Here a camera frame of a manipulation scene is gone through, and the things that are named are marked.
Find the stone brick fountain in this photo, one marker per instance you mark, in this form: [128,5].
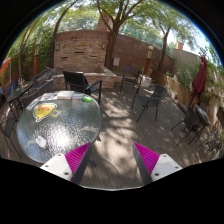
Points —
[85,51]

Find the dark round table right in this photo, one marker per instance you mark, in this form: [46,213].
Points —
[203,116]

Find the dark round table left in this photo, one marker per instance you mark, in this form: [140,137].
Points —
[14,93]

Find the black chair far right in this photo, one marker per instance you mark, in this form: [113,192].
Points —
[191,122]

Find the white book stack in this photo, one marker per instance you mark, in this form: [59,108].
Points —
[65,95]

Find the closed red patio umbrella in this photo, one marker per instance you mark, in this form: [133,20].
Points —
[199,82]

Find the white computer mouse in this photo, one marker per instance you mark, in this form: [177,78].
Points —
[41,141]

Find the black chair far left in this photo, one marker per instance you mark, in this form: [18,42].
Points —
[43,83]

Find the round glass patio table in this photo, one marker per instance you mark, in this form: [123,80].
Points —
[73,124]

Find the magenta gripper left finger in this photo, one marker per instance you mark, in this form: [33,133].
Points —
[70,166]

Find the black chair centre right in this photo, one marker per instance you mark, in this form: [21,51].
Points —
[154,101]

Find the green oval object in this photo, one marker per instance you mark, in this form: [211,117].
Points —
[87,99]

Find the dark round table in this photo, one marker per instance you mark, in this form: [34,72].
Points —
[203,116]
[14,93]

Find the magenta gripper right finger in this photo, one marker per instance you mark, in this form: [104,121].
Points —
[153,166]

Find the black patio chair at table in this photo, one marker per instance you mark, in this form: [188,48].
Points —
[76,81]

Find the black chair by fountain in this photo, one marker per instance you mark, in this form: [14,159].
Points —
[131,76]

